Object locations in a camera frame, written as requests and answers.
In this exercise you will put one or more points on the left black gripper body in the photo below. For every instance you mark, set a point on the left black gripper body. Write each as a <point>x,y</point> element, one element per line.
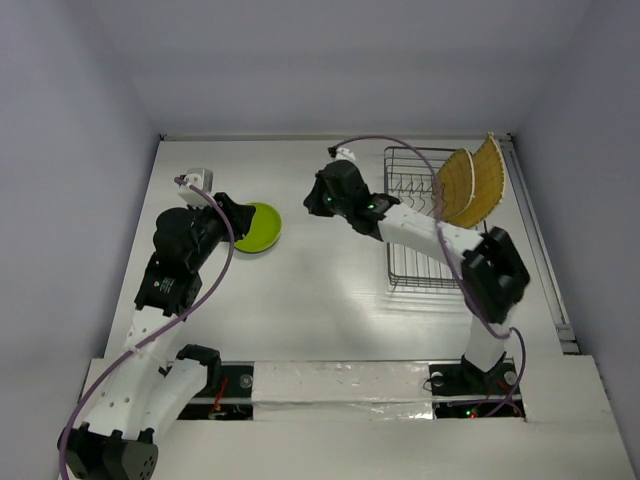
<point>212,228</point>

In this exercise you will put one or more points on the square bamboo tray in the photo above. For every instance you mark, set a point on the square bamboo tray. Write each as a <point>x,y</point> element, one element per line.
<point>490,178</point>

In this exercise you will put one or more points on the black wire dish rack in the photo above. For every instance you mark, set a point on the black wire dish rack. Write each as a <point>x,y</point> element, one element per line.
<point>421,254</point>

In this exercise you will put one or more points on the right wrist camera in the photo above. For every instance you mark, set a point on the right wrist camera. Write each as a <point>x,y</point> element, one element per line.
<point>341,153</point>

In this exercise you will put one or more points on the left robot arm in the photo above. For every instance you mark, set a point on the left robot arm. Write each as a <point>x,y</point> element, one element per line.
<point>115,430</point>

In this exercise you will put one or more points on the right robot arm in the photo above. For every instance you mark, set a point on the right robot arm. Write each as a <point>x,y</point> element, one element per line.
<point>487,267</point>

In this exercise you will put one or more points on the rounded bamboo tray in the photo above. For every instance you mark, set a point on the rounded bamboo tray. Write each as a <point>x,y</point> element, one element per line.
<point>456,178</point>

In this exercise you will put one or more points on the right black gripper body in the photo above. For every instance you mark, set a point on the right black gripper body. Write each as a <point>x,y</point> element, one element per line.
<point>316,195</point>

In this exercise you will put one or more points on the silver foil base strip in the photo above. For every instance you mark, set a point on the silver foil base strip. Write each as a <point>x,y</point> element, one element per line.
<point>341,391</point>

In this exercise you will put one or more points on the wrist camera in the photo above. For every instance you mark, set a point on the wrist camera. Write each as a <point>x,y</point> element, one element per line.
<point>194,186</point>
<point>341,153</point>

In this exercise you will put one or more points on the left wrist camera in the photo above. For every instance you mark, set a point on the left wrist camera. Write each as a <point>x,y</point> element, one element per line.
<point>194,186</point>

